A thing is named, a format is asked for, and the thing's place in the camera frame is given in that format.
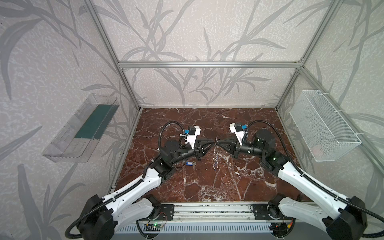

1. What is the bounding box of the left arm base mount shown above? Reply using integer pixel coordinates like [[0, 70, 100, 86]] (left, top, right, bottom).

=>
[[148, 204, 175, 221]]

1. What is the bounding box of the clear plastic wall shelf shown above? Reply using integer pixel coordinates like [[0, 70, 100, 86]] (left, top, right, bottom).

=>
[[42, 93, 120, 163]]

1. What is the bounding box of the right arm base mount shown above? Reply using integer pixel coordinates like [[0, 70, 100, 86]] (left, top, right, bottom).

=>
[[250, 203, 292, 222]]

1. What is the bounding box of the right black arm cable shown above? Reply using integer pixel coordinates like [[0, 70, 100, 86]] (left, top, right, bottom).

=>
[[245, 119, 384, 238]]

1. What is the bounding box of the green circuit board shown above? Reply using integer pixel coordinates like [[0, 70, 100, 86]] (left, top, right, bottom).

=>
[[145, 223, 166, 232]]

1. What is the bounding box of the aluminium front rail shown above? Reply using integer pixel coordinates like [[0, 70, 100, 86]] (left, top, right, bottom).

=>
[[86, 201, 313, 224]]

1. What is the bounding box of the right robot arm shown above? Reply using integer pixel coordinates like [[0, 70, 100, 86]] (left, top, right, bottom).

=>
[[218, 129, 368, 240]]

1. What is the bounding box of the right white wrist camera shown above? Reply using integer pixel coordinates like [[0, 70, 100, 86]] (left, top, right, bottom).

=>
[[229, 123, 248, 146]]

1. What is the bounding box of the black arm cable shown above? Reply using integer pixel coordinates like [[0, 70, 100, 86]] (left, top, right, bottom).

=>
[[64, 120, 185, 240], [245, 119, 384, 238]]

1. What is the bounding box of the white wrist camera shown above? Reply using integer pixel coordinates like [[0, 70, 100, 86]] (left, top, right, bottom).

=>
[[229, 123, 248, 146], [184, 126, 201, 149]]

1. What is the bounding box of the aluminium frame crossbar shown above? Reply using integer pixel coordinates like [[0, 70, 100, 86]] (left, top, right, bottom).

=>
[[118, 61, 302, 69]]

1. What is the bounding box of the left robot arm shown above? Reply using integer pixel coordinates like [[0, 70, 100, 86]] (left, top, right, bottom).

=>
[[65, 139, 214, 240]]

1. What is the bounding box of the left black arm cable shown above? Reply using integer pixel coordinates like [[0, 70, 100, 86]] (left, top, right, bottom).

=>
[[64, 120, 185, 240]]

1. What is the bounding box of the white wire mesh basket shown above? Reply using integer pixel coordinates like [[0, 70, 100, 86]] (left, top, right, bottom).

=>
[[290, 90, 362, 162]]

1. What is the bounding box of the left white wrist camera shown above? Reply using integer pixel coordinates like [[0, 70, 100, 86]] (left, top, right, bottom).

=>
[[184, 126, 201, 149]]

